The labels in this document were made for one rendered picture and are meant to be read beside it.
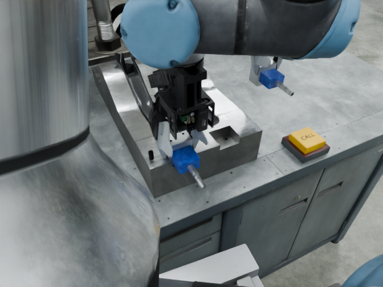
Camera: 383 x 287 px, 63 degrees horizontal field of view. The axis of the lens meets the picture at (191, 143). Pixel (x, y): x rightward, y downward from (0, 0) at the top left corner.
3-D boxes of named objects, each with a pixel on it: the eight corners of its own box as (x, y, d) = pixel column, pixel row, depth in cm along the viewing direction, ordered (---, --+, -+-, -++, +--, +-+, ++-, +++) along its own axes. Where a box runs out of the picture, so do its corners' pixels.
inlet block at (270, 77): (298, 101, 73) (304, 81, 69) (281, 106, 71) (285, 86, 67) (264, 75, 81) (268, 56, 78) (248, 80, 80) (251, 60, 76)
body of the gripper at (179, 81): (173, 144, 50) (170, 78, 42) (154, 115, 56) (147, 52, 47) (215, 130, 52) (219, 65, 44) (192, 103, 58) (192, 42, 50)
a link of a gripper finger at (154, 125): (148, 141, 55) (155, 98, 50) (145, 136, 56) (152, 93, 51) (172, 138, 58) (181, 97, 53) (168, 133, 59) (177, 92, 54)
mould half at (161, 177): (257, 159, 73) (266, 113, 64) (154, 199, 64) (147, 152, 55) (171, 66, 106) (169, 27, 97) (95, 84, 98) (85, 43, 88)
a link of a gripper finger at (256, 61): (257, 83, 71) (272, 44, 65) (243, 72, 75) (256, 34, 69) (268, 83, 72) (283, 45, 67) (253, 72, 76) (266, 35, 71)
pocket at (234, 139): (239, 150, 68) (240, 137, 65) (218, 158, 66) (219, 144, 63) (228, 138, 71) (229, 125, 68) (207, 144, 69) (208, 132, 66)
